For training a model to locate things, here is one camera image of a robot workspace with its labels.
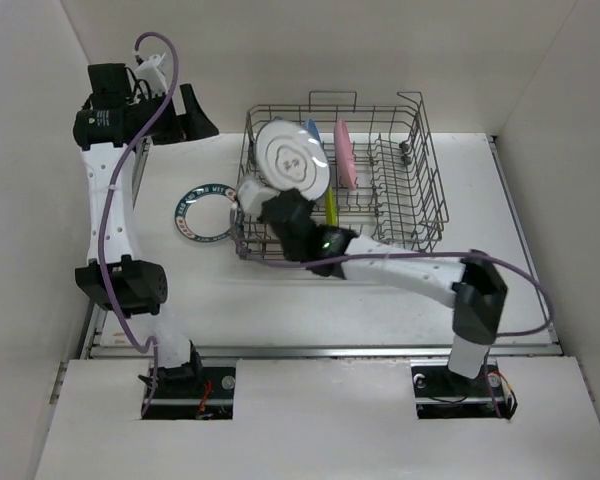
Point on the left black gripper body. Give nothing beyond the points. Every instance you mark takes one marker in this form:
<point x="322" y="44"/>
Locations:
<point x="150" y="105"/>

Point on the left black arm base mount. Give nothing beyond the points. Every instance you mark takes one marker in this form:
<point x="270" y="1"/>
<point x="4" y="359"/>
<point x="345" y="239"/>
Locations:
<point x="212" y="398"/>

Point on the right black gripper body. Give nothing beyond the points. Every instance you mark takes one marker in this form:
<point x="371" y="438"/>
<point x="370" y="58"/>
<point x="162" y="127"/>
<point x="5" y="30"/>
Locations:
<point x="290" y="250"/>

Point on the small green plate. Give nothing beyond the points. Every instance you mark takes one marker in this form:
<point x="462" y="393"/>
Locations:
<point x="331" y="210"/>

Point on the grey wire dish rack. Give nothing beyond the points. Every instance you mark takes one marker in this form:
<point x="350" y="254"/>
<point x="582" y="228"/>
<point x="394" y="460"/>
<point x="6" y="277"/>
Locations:
<point x="399" y="197"/>

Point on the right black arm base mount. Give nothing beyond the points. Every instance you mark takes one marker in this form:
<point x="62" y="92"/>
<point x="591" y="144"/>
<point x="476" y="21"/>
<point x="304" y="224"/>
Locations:
<point x="441" y="394"/>

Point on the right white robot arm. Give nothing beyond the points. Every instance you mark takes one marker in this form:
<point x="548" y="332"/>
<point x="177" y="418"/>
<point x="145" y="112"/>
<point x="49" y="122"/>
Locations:
<point x="468" y="283"/>

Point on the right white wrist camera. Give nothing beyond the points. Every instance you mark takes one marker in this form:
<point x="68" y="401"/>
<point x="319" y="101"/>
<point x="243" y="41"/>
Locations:
<point x="251" y="195"/>

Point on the blue plate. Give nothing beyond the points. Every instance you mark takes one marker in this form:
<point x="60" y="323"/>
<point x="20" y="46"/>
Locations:
<point x="311" y="127"/>

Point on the white plate green lettered rim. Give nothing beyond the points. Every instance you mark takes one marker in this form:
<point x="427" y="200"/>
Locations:
<point x="202" y="214"/>

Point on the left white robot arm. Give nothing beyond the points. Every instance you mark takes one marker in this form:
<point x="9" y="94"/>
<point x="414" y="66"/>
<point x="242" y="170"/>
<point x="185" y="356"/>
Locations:
<point x="128" y="110"/>

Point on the pink plate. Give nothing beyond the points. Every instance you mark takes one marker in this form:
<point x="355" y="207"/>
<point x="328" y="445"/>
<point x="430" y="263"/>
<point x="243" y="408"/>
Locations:
<point x="344" y="155"/>

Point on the white plate teal quatrefoil design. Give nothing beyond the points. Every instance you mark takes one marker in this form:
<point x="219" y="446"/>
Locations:
<point x="290" y="157"/>

